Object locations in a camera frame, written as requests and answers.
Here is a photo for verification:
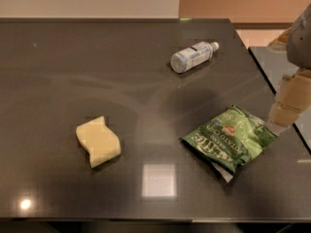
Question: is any grey side table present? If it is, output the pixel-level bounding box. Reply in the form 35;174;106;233
249;47;311;153

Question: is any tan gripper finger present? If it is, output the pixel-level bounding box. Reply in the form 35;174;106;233
268;69;311;127
268;28;291;48

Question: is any yellow wavy sponge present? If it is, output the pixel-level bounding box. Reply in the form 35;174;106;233
76;116;121;168

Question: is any green jalapeno chip bag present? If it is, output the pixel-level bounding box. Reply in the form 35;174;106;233
182;105;277;183

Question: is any clear plastic water bottle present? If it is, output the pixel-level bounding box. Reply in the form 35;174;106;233
170;42;219;74

